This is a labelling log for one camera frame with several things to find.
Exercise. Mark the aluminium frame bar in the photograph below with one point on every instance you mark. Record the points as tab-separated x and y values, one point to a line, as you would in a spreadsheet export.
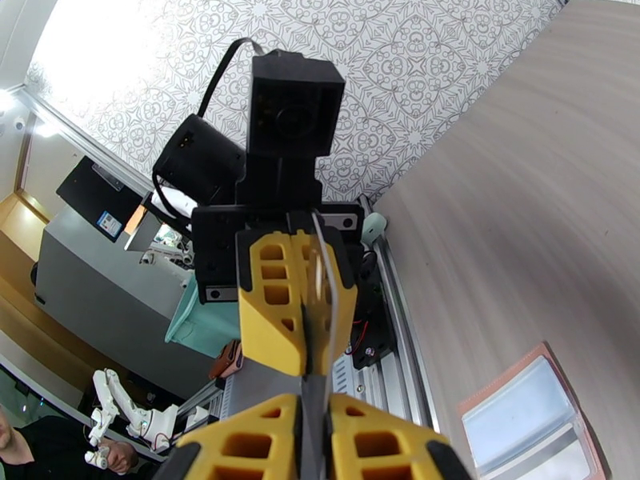
75	136

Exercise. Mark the black monitor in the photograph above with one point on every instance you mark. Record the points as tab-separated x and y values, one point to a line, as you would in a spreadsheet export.
90	193

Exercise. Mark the grey cabinet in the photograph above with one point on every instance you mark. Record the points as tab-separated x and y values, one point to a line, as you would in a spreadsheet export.
100	293

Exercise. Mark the teal plastic bin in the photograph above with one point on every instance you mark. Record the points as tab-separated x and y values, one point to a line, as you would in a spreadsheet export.
200	323

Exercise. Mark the pink leather card holder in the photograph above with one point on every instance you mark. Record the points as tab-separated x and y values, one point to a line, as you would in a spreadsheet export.
520	423

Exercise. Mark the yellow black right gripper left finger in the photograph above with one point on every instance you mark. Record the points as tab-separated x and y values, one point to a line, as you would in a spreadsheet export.
240	443

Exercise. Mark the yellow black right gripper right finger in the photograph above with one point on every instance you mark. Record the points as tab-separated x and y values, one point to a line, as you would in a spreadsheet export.
390	443

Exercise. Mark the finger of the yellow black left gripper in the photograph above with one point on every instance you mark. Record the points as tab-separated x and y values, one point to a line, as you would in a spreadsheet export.
347	303
270	323

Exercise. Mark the person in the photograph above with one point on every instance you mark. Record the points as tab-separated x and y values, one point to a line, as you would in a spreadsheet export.
45	453

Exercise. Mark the aluminium mounting rail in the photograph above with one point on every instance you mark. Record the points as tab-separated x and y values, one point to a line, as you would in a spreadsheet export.
400	343

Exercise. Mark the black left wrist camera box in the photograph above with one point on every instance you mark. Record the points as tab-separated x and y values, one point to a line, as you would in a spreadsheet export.
295	108

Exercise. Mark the mint green round object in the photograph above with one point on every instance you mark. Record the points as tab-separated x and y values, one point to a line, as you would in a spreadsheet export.
373	227

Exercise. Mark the brown small object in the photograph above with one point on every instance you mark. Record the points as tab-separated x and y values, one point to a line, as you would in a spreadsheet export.
227	361

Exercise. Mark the person's hand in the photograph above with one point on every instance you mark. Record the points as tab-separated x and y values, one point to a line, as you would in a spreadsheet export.
120	458

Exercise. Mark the small white robot arm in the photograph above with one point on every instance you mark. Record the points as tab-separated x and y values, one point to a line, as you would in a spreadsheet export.
150	423

